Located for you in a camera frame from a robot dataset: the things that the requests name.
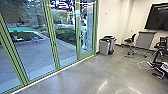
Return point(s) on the green framed glass door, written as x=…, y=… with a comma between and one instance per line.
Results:
x=88, y=33

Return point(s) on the grey indoor trash bin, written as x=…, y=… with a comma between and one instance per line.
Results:
x=104, y=46

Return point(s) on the green lid indoor bin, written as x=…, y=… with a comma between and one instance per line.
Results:
x=112, y=41

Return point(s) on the white door sign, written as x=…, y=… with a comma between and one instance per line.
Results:
x=77, y=11

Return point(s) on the white garden statue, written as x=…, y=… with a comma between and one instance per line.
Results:
x=83, y=33

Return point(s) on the outdoor green shrub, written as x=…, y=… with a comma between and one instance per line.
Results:
x=23, y=36
x=66, y=35

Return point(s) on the black wheeled cart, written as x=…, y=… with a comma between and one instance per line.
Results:
x=160, y=61

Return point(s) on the white wall switch plate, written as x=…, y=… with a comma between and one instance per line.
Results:
x=106, y=13

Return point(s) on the black wall television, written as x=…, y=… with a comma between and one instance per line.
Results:
x=156, y=16

